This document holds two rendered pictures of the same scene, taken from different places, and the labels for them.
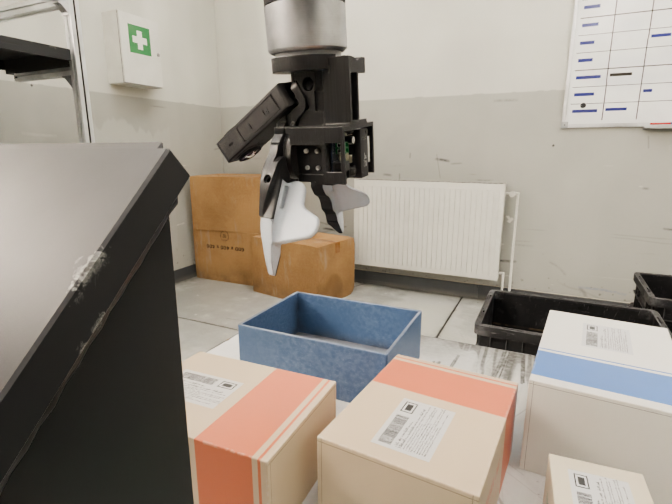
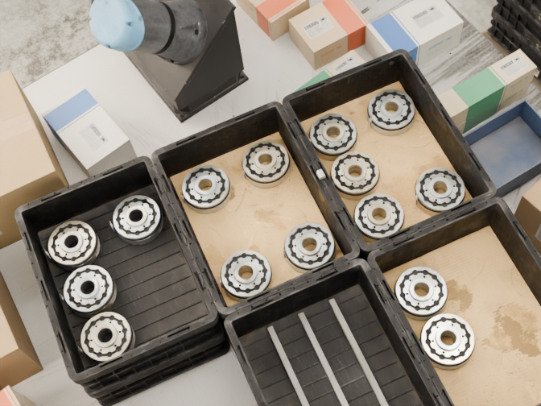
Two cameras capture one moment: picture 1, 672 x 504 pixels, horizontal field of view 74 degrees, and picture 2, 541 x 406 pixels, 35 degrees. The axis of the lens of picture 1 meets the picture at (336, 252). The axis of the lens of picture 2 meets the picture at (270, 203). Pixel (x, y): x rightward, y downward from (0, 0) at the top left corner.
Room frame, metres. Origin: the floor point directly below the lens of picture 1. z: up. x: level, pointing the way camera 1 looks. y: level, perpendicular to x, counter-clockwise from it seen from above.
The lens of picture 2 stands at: (-0.83, -0.72, 2.45)
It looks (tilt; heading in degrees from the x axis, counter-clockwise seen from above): 63 degrees down; 38
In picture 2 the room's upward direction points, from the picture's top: 10 degrees counter-clockwise
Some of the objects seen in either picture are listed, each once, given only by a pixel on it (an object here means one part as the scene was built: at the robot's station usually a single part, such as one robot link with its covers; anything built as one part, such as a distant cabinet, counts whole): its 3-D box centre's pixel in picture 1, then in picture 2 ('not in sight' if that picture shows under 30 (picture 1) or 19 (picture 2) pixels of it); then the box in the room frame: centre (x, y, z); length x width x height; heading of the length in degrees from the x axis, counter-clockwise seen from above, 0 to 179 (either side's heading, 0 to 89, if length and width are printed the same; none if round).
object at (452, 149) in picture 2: not in sight; (384, 159); (0.00, -0.39, 0.87); 0.40 x 0.30 x 0.11; 54
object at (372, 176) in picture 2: not in sight; (354, 172); (-0.05, -0.35, 0.86); 0.10 x 0.10 x 0.01
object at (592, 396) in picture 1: (600, 391); (413, 35); (0.41, -0.27, 0.75); 0.20 x 0.12 x 0.09; 150
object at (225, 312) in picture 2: not in sight; (252, 204); (-0.24, -0.21, 0.92); 0.40 x 0.30 x 0.02; 54
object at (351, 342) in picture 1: (333, 341); not in sight; (0.55, 0.00, 0.74); 0.20 x 0.15 x 0.07; 65
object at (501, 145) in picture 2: not in sight; (508, 151); (0.22, -0.60, 0.74); 0.20 x 0.15 x 0.07; 151
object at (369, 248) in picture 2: not in sight; (385, 147); (0.00, -0.39, 0.92); 0.40 x 0.30 x 0.02; 54
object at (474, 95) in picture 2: not in sight; (484, 89); (0.31, -0.49, 0.79); 0.24 x 0.06 x 0.06; 151
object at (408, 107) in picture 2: not in sight; (391, 109); (0.12, -0.34, 0.86); 0.10 x 0.10 x 0.01
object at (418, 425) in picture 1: (426, 445); (328, 31); (0.33, -0.08, 0.74); 0.16 x 0.12 x 0.07; 150
